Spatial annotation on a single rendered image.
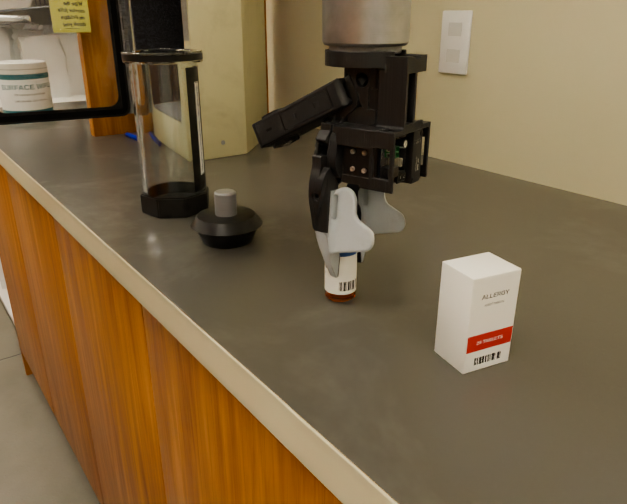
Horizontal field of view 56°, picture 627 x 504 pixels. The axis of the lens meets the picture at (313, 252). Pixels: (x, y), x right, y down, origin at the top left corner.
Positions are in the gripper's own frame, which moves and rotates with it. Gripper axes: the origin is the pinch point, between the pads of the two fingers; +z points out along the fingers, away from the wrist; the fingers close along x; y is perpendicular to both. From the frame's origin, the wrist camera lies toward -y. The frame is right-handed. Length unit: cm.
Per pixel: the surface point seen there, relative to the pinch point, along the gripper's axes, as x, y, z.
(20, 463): 13, -117, 98
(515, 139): 62, -2, -1
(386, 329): -3.5, 7.4, 4.6
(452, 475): -17.6, 19.9, 4.5
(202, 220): 1.4, -21.4, 0.9
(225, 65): 40, -53, -13
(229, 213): 4.2, -19.5, 0.4
